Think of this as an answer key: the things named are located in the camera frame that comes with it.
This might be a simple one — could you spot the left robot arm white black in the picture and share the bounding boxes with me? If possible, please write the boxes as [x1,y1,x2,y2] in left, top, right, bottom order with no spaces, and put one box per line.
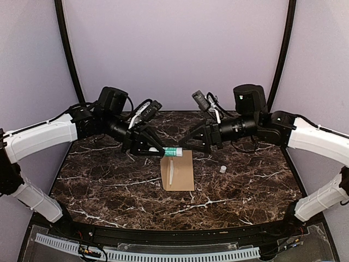
[1,87,165,238]

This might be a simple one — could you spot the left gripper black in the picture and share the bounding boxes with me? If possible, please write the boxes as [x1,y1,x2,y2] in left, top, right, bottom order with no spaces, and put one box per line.
[103,111,168,156]

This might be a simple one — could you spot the brown paper envelope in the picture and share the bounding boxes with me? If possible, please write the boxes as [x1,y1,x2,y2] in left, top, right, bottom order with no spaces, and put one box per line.
[160,150,195,191]

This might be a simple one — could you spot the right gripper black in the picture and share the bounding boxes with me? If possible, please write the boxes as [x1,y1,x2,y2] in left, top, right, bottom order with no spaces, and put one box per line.
[178,113,259,154]

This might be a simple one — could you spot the black frame post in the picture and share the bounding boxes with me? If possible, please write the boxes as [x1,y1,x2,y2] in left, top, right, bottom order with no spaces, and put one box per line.
[54,0,86,103]
[267,0,297,111]

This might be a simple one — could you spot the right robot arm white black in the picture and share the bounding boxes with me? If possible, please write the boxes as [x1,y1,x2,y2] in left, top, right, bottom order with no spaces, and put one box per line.
[179,84,348,237]

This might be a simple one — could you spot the white letter paper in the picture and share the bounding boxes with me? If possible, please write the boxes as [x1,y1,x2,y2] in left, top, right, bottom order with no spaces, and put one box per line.
[169,159,175,186]

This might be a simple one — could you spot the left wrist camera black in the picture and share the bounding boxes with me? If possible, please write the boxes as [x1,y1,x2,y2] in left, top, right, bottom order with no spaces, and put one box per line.
[141,100,162,121]

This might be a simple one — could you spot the white slotted cable duct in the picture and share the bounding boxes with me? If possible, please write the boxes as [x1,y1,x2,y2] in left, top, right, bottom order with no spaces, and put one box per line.
[35,233,260,261]

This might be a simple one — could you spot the black front rail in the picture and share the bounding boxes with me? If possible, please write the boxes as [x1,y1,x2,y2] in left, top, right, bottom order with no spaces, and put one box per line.
[29,211,325,246]

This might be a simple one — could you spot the left black frame post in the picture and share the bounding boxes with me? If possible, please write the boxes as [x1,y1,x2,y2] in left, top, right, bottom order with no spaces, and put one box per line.
[54,0,86,103]

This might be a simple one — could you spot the green glue stick white cap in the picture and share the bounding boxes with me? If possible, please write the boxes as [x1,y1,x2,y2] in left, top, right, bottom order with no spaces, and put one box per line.
[163,147,183,157]

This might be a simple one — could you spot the right black frame post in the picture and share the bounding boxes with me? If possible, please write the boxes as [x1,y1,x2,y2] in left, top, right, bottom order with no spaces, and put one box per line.
[267,0,297,111]

